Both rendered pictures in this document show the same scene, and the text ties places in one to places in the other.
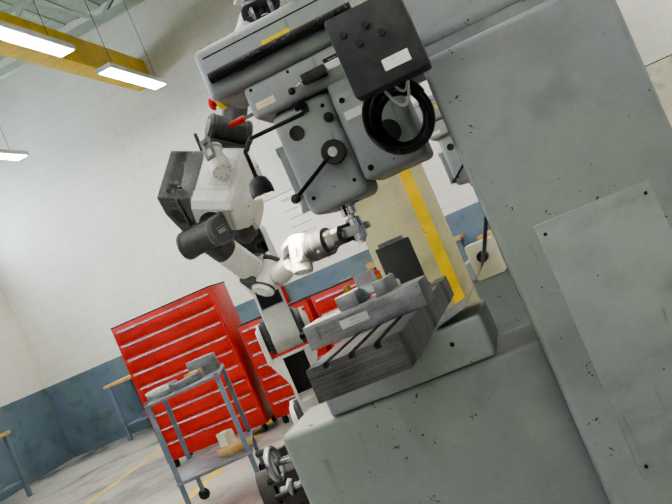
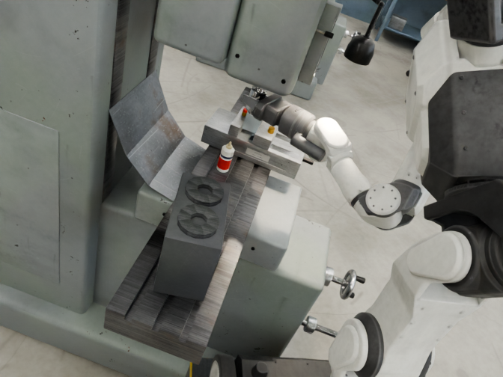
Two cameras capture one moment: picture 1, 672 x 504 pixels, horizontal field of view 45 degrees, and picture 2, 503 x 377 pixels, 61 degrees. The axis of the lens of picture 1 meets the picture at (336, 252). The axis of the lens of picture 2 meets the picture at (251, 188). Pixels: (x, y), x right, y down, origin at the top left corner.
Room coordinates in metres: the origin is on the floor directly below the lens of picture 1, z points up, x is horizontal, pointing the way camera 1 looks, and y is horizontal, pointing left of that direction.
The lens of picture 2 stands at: (3.50, -0.25, 1.80)
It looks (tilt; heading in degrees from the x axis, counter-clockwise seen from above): 38 degrees down; 168
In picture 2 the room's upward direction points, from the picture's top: 20 degrees clockwise
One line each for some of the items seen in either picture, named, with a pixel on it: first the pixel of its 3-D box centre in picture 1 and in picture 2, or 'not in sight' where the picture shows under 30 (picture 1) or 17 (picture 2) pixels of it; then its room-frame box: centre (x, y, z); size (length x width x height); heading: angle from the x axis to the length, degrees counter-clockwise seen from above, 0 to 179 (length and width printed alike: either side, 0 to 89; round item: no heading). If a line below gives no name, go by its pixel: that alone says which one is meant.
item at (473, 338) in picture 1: (411, 355); (223, 201); (2.39, -0.08, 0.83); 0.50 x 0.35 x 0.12; 77
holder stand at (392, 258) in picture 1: (400, 266); (193, 233); (2.80, -0.19, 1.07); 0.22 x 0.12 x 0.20; 178
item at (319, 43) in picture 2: (296, 178); (318, 44); (2.41, 0.02, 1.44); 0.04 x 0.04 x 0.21; 77
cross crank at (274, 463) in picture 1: (284, 460); (338, 280); (2.50, 0.40, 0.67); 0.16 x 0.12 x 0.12; 77
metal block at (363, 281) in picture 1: (367, 282); (254, 120); (2.23, -0.05, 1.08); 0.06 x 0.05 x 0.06; 165
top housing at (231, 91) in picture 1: (284, 48); not in sight; (2.38, -0.10, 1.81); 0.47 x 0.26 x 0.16; 77
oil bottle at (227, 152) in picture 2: not in sight; (226, 155); (2.39, -0.12, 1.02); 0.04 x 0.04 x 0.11
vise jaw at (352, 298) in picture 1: (353, 297); (266, 132); (2.25, 0.01, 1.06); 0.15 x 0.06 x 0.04; 165
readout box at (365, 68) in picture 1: (377, 45); not in sight; (1.99, -0.30, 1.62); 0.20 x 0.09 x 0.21; 77
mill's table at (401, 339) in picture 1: (397, 324); (230, 180); (2.39, -0.08, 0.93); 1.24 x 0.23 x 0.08; 167
